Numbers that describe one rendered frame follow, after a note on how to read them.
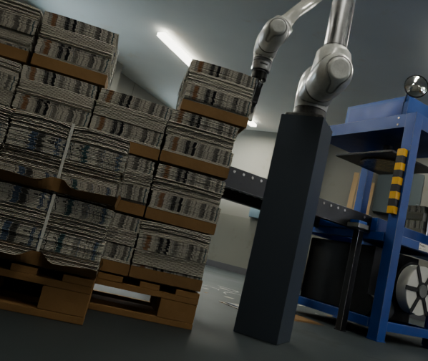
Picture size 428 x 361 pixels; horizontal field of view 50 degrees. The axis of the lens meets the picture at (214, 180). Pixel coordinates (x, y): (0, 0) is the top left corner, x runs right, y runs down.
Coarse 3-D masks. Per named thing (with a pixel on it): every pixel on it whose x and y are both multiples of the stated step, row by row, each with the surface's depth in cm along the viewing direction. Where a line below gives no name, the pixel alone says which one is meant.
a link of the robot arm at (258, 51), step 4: (260, 32) 214; (256, 40) 212; (256, 44) 210; (256, 48) 210; (260, 48) 207; (256, 52) 211; (260, 52) 209; (264, 52) 208; (268, 52) 207; (272, 52) 207; (276, 52) 212; (256, 56) 211; (260, 56) 210; (264, 56) 210; (268, 56) 210; (272, 56) 210; (272, 60) 213
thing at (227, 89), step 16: (192, 64) 188; (208, 64) 190; (192, 80) 187; (208, 80) 188; (224, 80) 190; (240, 80) 192; (192, 96) 186; (208, 96) 188; (224, 96) 190; (240, 96) 191; (192, 112) 187; (240, 112) 190; (240, 128) 192
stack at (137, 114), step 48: (0, 96) 170; (48, 96) 173; (96, 96) 181; (144, 144) 180; (192, 144) 184; (144, 192) 178; (192, 192) 183; (144, 240) 176; (192, 240) 180; (144, 288) 174
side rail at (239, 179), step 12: (228, 180) 258; (240, 180) 263; (252, 180) 267; (264, 180) 271; (240, 192) 268; (252, 192) 267; (324, 204) 296; (336, 204) 301; (324, 216) 295; (336, 216) 301; (348, 216) 306; (360, 216) 312
